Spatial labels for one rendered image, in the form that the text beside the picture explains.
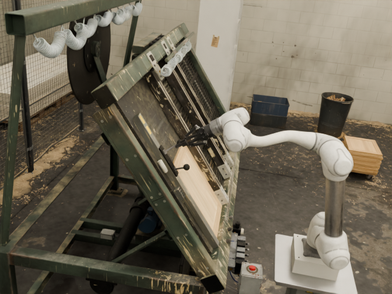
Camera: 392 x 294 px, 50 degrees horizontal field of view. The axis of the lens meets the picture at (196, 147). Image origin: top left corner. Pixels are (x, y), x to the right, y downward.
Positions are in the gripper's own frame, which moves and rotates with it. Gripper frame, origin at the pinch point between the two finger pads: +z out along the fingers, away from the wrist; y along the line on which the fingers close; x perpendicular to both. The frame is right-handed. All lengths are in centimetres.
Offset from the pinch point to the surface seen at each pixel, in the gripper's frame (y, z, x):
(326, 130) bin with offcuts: 216, -64, 444
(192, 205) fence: 36.8, 12.7, -2.5
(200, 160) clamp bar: 30, 11, 46
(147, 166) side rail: -4.8, 11.6, -27.3
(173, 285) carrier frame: 68, 39, -27
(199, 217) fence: 46.1, 13.0, -2.5
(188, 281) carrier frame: 70, 31, -24
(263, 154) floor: 169, 26, 340
